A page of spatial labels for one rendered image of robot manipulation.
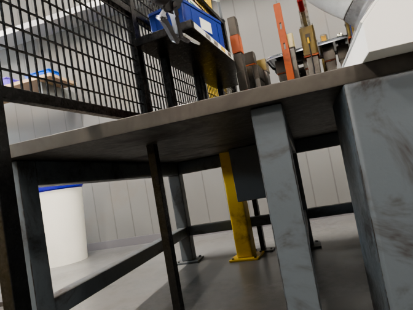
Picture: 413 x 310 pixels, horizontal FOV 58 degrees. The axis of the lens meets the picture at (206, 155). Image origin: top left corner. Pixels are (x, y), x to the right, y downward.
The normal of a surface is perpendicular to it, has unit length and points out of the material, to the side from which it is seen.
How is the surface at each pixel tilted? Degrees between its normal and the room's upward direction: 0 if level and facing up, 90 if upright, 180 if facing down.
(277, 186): 90
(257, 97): 90
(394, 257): 90
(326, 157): 90
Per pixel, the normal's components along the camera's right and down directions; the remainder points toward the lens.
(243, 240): -0.36, 0.00
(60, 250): 0.36, -0.07
